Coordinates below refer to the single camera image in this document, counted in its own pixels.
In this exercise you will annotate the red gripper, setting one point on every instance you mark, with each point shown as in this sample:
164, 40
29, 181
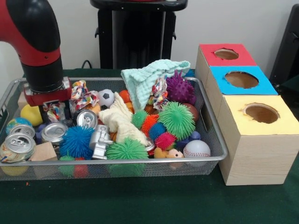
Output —
46, 96

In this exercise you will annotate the crushed clear plastic bottle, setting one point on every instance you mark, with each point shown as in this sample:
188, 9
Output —
54, 112

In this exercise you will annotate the mint green cloth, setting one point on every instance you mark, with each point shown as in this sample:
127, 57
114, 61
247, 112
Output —
140, 79

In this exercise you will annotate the blue spiky ball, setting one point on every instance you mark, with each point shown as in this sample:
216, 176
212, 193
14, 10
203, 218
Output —
76, 141
190, 73

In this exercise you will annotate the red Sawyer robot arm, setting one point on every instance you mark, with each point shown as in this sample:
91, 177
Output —
35, 58

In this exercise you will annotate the silver mesh bin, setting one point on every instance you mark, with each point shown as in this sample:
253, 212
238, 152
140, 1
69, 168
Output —
93, 162

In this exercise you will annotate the wooden box with three holes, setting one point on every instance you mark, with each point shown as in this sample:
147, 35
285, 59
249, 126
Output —
257, 158

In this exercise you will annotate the wooden cube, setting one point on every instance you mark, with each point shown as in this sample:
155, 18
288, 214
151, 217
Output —
44, 151
21, 101

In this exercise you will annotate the small soccer ball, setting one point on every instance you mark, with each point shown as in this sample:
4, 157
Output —
106, 98

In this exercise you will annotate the silver toy robot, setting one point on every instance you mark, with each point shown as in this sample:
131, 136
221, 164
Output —
99, 144

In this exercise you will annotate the cream cloth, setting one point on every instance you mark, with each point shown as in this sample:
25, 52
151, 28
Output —
116, 116

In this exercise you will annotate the large green spiky ball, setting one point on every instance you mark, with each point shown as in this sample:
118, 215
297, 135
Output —
177, 119

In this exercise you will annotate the dark green tablecloth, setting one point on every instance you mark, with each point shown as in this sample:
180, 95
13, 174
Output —
140, 203

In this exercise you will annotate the purple spiky ball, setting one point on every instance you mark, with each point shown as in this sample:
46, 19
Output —
181, 89

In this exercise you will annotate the white baseball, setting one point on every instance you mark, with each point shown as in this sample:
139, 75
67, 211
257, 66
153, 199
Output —
197, 149

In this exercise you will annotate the black chair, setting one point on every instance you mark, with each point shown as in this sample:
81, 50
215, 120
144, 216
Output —
289, 46

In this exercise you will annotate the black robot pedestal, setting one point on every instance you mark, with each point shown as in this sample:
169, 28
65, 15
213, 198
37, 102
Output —
140, 35

